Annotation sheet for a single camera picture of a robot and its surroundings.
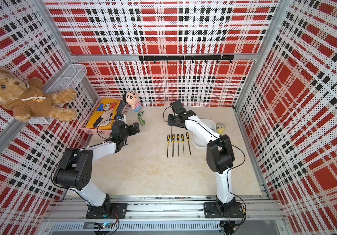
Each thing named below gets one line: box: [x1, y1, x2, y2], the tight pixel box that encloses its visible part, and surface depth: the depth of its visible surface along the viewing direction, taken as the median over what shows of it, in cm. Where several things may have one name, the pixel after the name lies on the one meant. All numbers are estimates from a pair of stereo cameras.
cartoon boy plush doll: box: [122, 90, 142, 112], surface depth 113 cm
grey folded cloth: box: [114, 99, 127, 118], surface depth 114 cm
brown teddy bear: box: [0, 66, 77, 122], surface depth 58 cm
